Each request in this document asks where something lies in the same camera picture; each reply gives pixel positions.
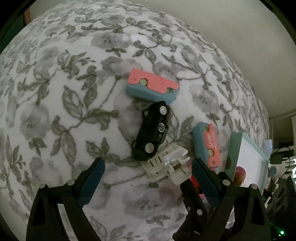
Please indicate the pink smartwatch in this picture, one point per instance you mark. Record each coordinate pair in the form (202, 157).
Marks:
(201, 194)

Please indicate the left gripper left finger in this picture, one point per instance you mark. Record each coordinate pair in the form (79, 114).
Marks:
(45, 221)

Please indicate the teal white tray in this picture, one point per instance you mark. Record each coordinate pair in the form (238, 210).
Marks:
(244, 153)

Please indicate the white plastic plug holder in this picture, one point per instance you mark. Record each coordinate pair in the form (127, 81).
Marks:
(171, 162)

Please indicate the doll with pink cap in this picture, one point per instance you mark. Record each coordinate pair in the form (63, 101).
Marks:
(239, 176)

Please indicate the black toy car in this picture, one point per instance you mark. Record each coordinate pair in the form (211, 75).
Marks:
(153, 131)

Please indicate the black plugged adapter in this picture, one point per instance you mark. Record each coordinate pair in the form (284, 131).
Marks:
(276, 158)

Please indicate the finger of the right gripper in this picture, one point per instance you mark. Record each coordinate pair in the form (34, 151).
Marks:
(197, 224)

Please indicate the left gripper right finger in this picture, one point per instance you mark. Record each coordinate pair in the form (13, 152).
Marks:
(239, 212)

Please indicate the white power strip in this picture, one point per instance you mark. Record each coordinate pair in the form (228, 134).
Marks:
(268, 148)

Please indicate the teal round pouch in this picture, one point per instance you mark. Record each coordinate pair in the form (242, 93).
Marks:
(272, 171)

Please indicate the pink blue box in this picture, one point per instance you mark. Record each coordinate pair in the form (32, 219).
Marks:
(151, 87)
(206, 144)

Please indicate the red glue stick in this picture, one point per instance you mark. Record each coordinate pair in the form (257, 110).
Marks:
(194, 182)

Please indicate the grey floral tablecloth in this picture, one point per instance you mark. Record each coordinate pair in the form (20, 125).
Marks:
(64, 103)

